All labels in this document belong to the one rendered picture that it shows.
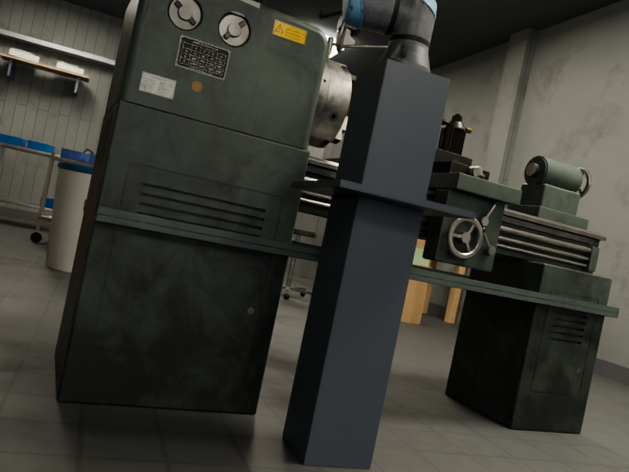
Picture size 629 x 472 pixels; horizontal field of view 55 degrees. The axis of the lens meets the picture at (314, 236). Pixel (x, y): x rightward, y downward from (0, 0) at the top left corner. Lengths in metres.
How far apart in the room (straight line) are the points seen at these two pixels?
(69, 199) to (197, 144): 2.77
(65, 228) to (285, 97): 2.88
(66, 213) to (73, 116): 4.92
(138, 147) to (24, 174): 7.59
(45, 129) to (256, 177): 7.62
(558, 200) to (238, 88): 1.56
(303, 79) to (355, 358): 0.88
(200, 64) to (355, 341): 0.91
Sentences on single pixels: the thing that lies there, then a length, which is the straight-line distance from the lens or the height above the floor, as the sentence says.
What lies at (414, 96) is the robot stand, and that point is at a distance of 1.69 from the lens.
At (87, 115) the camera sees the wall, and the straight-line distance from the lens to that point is 9.36.
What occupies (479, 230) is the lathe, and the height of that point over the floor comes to 0.74.
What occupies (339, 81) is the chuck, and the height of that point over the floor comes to 1.14.
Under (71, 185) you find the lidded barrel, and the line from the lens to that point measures 4.53.
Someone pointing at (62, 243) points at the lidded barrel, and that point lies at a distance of 4.57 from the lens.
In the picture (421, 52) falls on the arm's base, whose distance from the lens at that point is 1.76.
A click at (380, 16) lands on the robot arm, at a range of 1.77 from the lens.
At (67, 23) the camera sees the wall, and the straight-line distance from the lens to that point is 9.60.
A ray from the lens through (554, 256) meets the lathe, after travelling 2.76.
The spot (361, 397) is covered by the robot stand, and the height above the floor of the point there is 0.20.
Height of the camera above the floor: 0.60
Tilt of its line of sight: level
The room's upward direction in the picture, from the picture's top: 12 degrees clockwise
